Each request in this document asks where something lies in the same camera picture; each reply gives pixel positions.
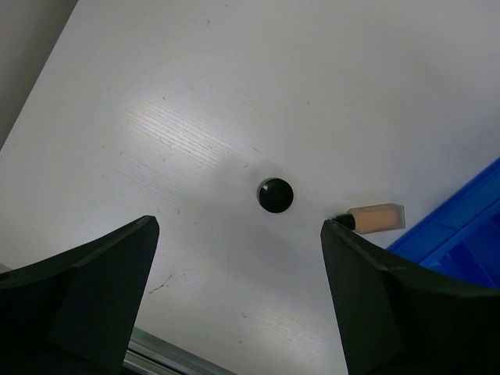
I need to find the black round jar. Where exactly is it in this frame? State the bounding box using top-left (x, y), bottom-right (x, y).
top-left (257, 177), bottom-right (295, 214)

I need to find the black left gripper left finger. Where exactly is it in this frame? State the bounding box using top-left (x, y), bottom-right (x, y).
top-left (1, 216), bottom-right (159, 374)

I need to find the beige foundation bottle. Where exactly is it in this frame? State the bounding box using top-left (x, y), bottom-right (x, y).
top-left (333, 203), bottom-right (405, 234)

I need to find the blue plastic organizer tray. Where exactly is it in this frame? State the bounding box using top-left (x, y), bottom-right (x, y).
top-left (387, 160), bottom-right (499, 288)

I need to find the aluminium front rail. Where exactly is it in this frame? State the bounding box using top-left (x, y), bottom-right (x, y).
top-left (121, 327), bottom-right (233, 375)

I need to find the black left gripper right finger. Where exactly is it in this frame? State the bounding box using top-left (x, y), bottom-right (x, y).
top-left (320, 220), bottom-right (499, 374)

